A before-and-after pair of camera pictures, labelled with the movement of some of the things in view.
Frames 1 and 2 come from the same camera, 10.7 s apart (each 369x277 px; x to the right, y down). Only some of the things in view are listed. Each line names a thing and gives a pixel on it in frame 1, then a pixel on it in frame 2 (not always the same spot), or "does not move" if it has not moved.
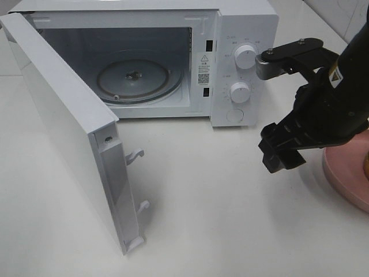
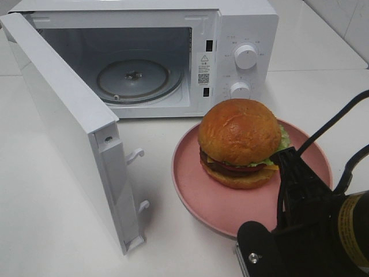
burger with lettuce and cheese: (366, 167) → (236, 141)
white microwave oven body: (170, 59) does not move
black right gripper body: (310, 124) → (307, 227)
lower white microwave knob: (240, 92) does not move
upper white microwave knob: (245, 56) does not move
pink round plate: (343, 167) → (226, 210)
